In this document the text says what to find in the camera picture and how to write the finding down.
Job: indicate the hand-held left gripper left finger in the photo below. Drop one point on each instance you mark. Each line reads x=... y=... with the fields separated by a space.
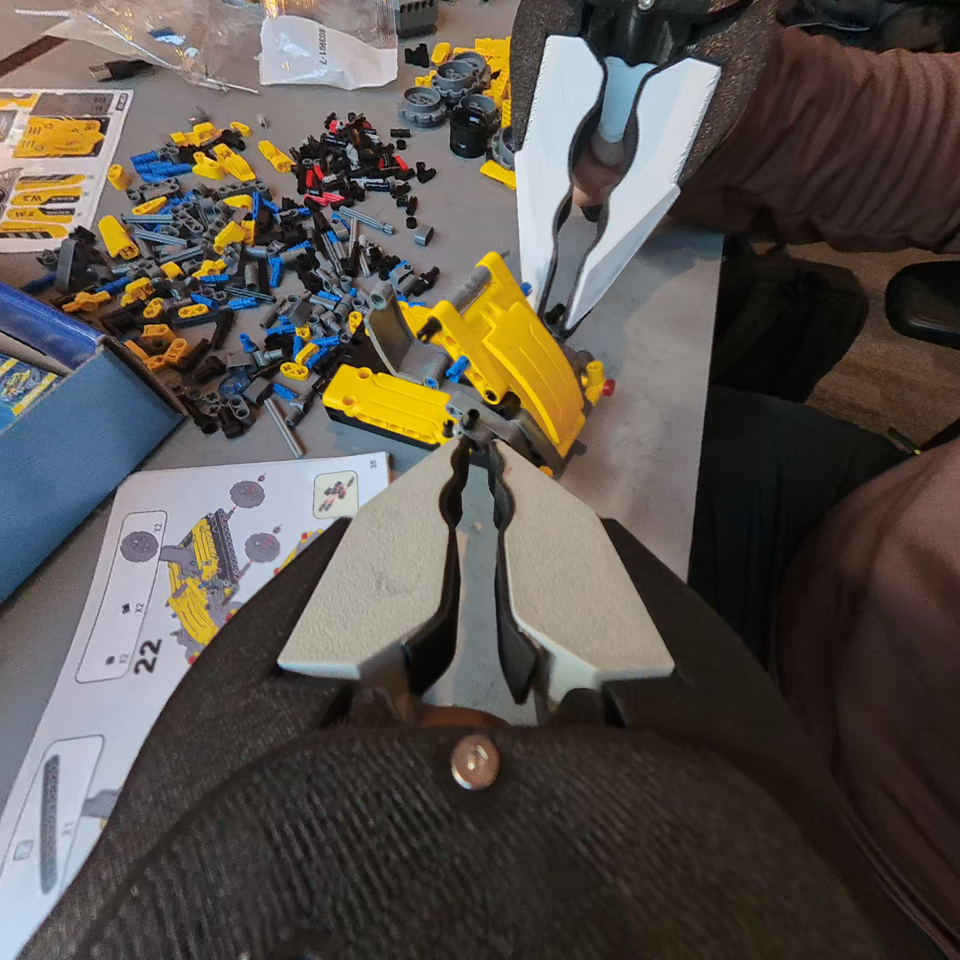
x=375 y=585

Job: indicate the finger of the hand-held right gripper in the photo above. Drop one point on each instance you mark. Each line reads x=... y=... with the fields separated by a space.
x=547 y=150
x=667 y=127

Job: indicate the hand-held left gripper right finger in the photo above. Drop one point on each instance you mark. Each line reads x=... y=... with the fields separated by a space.
x=585 y=592

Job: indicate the black and yellow brick assembly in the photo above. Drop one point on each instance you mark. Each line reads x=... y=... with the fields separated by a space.
x=390 y=405

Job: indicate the instruction booklet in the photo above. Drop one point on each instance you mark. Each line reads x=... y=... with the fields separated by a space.
x=112 y=675

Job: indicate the person's right forearm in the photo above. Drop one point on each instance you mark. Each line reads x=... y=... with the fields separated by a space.
x=825 y=150

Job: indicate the person's right hand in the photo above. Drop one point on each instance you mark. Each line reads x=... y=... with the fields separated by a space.
x=600 y=180

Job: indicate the black backpack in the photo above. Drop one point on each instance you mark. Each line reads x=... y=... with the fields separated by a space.
x=787 y=330

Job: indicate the crumpled clear plastic bags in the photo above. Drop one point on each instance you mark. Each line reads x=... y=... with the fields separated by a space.
x=330 y=45

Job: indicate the person's brown shirt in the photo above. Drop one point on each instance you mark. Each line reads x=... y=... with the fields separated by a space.
x=885 y=675

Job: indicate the pile of loose brick pieces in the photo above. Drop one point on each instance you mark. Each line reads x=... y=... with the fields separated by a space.
x=247 y=247

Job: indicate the blue cardboard box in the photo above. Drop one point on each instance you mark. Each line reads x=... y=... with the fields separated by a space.
x=75 y=450

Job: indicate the yellow printed leaflet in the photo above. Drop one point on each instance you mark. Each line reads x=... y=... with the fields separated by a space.
x=52 y=142

